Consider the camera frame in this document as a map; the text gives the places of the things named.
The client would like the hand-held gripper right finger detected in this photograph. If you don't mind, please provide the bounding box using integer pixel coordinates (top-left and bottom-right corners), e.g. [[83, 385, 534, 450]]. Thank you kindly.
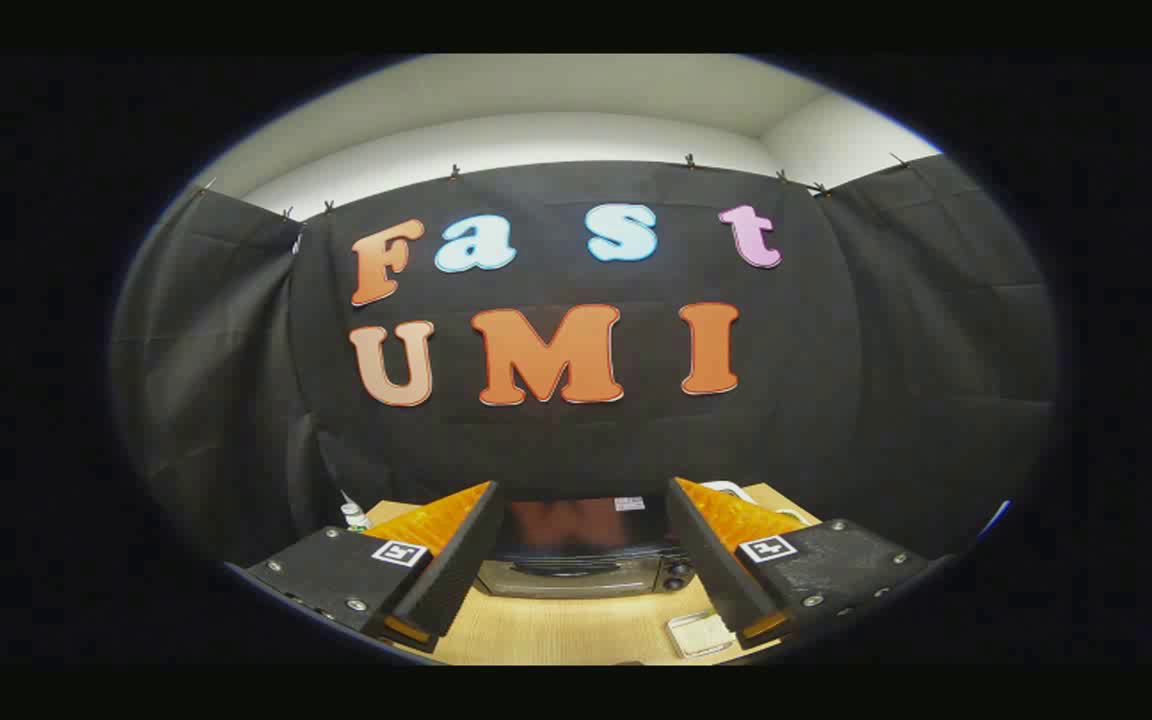
[[664, 476, 932, 649]]

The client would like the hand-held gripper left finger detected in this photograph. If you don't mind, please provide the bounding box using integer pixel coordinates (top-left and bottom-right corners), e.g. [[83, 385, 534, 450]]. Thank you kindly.
[[244, 480, 507, 656]]

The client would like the black toaster oven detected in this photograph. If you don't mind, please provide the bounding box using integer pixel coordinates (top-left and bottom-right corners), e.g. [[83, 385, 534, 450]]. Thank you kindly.
[[476, 493, 699, 601]]

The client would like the white pop-up toaster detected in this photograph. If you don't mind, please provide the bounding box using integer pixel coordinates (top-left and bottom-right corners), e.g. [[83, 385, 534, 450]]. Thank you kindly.
[[701, 480, 809, 527]]

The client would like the small white tray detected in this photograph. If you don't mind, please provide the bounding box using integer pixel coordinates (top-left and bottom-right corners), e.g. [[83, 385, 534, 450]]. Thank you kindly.
[[666, 610, 737, 659]]

